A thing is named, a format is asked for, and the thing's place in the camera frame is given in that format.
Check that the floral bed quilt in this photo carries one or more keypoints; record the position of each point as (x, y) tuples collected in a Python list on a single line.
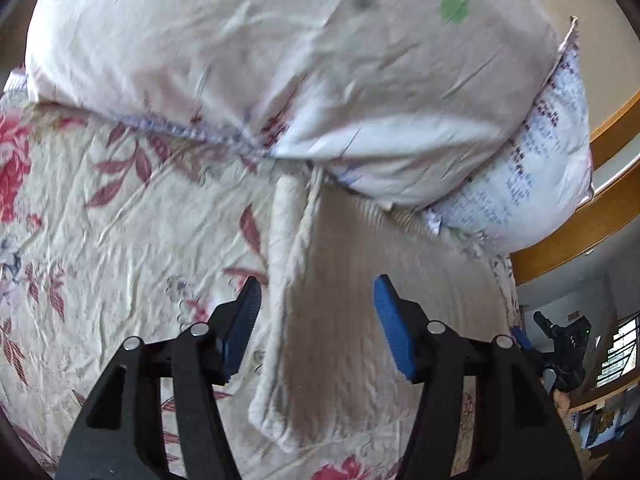
[(109, 232)]

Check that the white blue-patterned pillow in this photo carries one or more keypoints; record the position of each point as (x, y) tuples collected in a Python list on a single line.
[(539, 177)]

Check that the beige cable-knit sweater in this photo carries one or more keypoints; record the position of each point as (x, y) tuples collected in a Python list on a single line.
[(328, 373)]

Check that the wooden headboard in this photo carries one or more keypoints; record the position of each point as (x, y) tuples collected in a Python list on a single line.
[(610, 209)]

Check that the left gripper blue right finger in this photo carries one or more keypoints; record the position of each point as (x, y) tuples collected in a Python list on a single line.
[(517, 432)]

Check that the pink tree-print pillow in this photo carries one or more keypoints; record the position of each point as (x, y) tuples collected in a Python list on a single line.
[(399, 99)]

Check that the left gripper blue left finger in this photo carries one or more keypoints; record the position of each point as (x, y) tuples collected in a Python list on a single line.
[(119, 434)]

